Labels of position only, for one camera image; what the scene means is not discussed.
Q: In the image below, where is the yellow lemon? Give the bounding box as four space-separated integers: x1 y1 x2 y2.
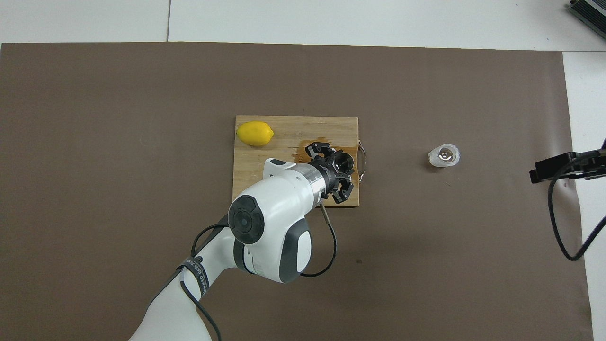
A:
236 121 275 147

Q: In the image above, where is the small clear plastic cup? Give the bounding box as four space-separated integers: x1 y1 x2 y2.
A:
428 144 461 168

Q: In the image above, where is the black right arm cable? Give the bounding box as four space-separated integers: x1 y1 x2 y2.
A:
548 163 606 261

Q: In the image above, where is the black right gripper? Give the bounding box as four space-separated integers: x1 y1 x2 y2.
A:
529 149 606 185

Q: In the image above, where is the wooden cutting board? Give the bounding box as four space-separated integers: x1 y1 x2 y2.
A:
232 115 360 207

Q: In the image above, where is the steel double jigger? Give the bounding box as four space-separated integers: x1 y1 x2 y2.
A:
334 153 355 173

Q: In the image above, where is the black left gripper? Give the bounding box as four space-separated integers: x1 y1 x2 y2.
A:
305 141 355 205

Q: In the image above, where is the brown table mat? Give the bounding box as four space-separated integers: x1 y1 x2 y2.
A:
0 42 595 341

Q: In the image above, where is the grey black electronic device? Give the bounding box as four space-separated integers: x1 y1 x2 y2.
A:
567 0 606 27

